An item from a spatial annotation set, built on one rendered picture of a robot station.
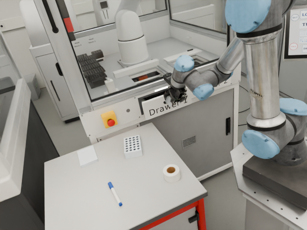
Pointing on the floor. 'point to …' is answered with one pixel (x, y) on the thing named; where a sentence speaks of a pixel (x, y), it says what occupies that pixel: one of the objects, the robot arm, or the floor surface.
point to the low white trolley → (123, 189)
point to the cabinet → (196, 131)
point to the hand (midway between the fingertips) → (170, 99)
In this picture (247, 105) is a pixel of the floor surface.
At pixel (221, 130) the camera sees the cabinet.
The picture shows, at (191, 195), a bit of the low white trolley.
